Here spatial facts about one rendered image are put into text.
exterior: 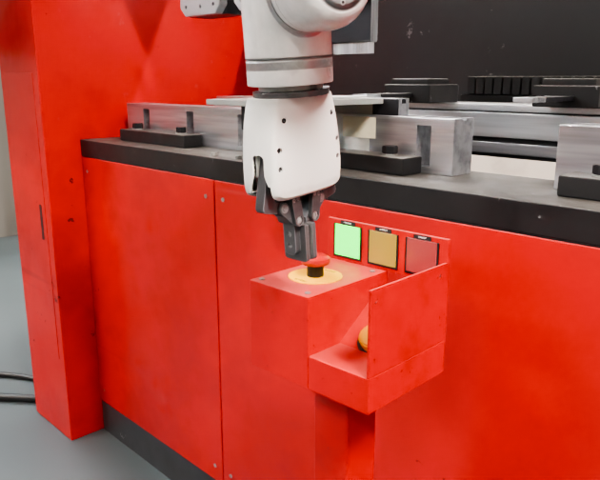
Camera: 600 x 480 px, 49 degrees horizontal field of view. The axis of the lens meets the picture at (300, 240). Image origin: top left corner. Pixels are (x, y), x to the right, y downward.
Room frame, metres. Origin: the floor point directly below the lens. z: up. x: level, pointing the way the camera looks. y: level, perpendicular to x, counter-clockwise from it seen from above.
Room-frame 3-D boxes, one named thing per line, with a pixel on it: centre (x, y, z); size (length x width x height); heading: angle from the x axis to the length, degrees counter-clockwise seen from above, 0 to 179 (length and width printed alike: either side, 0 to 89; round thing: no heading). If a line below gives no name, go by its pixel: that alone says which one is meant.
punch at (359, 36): (1.28, -0.10, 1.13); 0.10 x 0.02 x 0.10; 44
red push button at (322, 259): (0.83, -0.02, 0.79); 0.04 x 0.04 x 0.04
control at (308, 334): (0.80, -0.06, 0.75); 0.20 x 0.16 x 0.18; 46
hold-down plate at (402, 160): (1.21, -0.09, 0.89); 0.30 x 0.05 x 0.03; 44
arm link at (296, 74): (0.66, 0.01, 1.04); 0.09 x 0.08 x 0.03; 136
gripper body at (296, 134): (0.66, 0.01, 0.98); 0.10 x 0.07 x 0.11; 136
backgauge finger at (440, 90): (1.41, -0.21, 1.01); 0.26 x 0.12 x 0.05; 134
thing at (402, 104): (1.27, -0.12, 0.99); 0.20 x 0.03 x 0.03; 44
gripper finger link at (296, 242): (0.65, 0.01, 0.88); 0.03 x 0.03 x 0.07; 46
